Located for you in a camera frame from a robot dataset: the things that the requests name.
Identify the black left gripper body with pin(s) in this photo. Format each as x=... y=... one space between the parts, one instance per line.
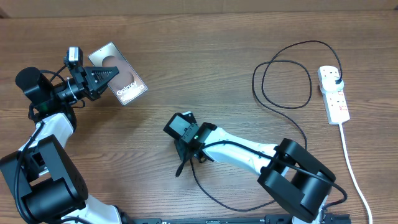
x=79 y=82

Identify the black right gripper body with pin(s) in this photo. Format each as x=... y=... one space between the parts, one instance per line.
x=180 y=145

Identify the Galaxy smartphone with reflective screen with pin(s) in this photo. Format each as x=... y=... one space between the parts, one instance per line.
x=127 y=85

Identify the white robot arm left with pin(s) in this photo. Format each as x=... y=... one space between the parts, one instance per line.
x=45 y=184

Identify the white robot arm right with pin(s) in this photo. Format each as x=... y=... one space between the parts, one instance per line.
x=293 y=177

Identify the white charger plug adapter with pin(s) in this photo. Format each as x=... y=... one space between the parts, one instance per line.
x=329 y=85

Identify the white power strip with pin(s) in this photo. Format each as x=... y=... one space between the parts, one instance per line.
x=335 y=102

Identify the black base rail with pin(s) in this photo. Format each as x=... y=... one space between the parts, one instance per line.
x=329 y=218

